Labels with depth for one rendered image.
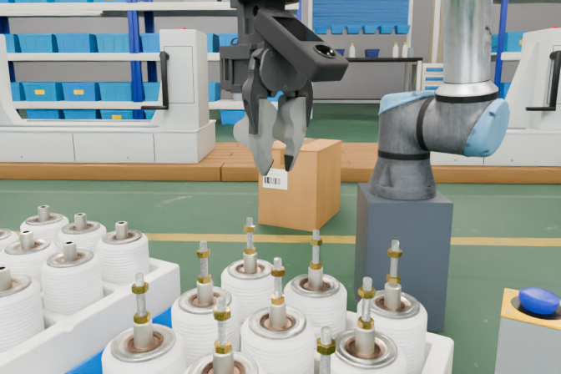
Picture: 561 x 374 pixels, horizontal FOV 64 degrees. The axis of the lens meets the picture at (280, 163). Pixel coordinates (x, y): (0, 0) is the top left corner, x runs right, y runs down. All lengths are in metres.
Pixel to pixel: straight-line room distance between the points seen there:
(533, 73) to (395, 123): 1.95
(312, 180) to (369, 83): 7.32
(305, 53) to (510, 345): 0.38
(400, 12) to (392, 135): 5.60
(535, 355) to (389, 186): 0.54
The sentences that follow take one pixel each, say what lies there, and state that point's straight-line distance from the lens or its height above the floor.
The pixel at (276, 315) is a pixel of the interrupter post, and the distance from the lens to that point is 0.60.
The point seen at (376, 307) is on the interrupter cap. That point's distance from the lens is 0.66.
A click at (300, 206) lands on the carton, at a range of 1.66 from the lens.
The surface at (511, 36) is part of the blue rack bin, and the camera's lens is 5.57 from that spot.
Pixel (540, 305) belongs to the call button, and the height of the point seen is 0.33.
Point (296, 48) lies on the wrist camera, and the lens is 0.47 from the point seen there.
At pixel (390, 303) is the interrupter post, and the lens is 0.67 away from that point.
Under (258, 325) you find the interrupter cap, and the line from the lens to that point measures 0.61.
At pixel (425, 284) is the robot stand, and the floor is 0.11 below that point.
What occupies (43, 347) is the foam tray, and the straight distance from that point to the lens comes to 0.80.
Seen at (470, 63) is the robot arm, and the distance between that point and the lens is 0.93.
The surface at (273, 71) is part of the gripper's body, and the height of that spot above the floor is 0.57.
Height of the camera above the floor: 0.57
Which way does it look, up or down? 11 degrees down
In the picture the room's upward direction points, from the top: straight up
